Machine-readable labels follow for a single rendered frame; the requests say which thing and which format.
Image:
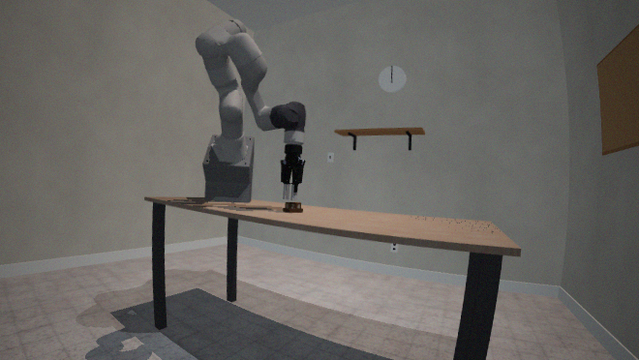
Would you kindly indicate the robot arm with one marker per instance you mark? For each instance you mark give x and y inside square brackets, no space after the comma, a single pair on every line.
[216,45]

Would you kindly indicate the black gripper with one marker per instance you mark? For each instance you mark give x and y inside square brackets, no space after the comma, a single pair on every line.
[294,160]

